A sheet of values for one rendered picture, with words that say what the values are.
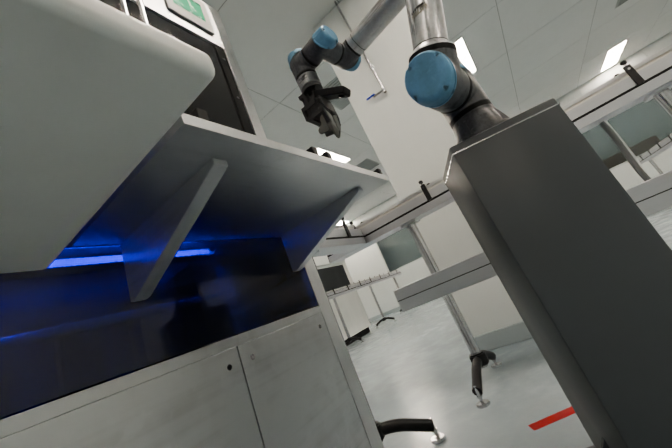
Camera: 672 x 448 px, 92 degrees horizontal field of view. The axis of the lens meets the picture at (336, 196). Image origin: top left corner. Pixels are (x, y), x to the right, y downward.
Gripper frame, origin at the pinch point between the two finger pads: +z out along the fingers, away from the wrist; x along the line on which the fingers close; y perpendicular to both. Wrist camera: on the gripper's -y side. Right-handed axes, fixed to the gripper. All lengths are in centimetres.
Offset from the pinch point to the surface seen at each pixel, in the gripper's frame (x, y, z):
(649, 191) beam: -84, -71, 54
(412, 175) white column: -143, 21, -18
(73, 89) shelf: 75, -13, 27
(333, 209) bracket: 0.6, 12.3, 20.8
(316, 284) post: -9, 36, 38
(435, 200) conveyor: -82, 1, 18
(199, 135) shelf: 56, -3, 19
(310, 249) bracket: 0.6, 25.9, 28.1
